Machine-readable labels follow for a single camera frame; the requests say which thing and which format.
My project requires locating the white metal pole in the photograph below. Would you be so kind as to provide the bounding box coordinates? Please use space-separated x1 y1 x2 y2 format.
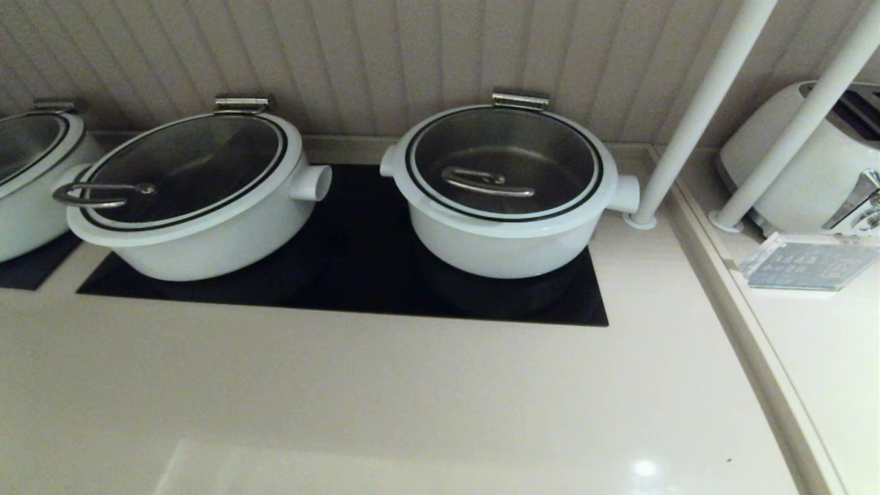
624 0 778 230
708 0 880 233

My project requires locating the glass lid white rim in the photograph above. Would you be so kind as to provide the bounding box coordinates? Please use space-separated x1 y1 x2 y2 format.
53 111 303 247
393 103 619 239
0 110 87 200

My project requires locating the clear acrylic sign holder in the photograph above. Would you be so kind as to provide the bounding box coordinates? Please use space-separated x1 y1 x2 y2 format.
739 232 880 292

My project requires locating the white toaster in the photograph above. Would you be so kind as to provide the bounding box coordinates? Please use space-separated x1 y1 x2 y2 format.
715 80 880 238

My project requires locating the white cooking pot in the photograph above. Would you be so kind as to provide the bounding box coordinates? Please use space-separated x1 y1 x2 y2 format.
67 137 333 282
380 144 641 280
0 131 104 263

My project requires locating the large black glass cooktop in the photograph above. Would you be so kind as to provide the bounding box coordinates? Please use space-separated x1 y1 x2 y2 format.
76 163 610 327

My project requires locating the small black glass cooktop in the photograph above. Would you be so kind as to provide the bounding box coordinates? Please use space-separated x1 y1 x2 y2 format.
0 232 83 291

